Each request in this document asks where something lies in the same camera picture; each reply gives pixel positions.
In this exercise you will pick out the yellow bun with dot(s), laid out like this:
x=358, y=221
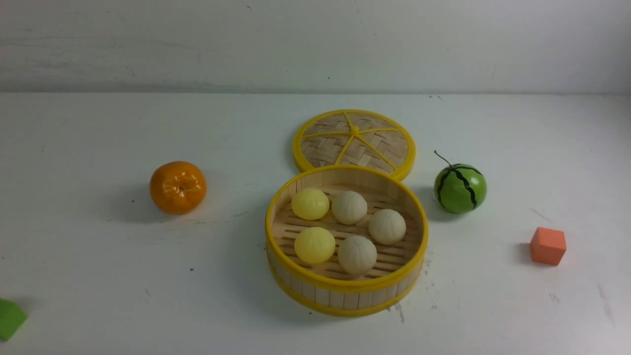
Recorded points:
x=310, y=204
x=314, y=245

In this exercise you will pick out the green toy watermelon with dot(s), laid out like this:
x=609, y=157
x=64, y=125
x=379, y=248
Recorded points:
x=459, y=188

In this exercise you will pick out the orange toy tangerine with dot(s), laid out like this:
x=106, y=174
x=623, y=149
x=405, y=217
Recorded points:
x=178, y=187

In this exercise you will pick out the white bun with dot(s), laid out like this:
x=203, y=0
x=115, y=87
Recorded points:
x=349, y=208
x=387, y=227
x=357, y=255

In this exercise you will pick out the woven bamboo steamer lid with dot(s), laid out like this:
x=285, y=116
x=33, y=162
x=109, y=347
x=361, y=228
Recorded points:
x=354, y=137

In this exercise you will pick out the green foam block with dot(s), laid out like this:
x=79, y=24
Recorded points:
x=11, y=318

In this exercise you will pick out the orange foam cube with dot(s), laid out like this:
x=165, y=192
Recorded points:
x=547, y=246

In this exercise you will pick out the white bun bottom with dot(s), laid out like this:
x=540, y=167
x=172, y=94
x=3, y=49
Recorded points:
x=357, y=255

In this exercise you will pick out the bamboo steamer tray yellow rim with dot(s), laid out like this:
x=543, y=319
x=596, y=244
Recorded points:
x=326, y=287

